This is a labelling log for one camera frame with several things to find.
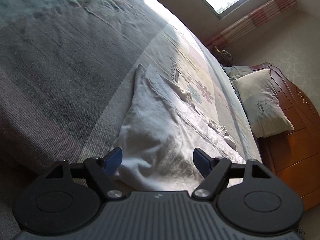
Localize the cream printed pillow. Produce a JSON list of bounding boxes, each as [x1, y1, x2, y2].
[[232, 69, 295, 139]]

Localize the pink striped curtain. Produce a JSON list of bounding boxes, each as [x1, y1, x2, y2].
[[206, 0, 299, 53]]

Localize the bed with pastel patterned sheet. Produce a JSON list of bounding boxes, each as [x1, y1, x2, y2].
[[0, 0, 263, 240]]

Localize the grey-blue pillow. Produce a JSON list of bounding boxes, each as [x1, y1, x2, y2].
[[224, 65, 251, 98]]

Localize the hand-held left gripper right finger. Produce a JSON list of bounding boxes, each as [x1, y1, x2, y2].
[[191, 148, 272, 201]]

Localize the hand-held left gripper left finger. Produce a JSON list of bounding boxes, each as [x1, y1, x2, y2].
[[45, 148, 123, 201]]

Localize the white long-sleeved shirt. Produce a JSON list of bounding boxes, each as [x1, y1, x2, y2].
[[110, 64, 247, 193]]

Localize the wooden headboard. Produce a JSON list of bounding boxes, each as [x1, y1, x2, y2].
[[250, 62, 320, 212]]

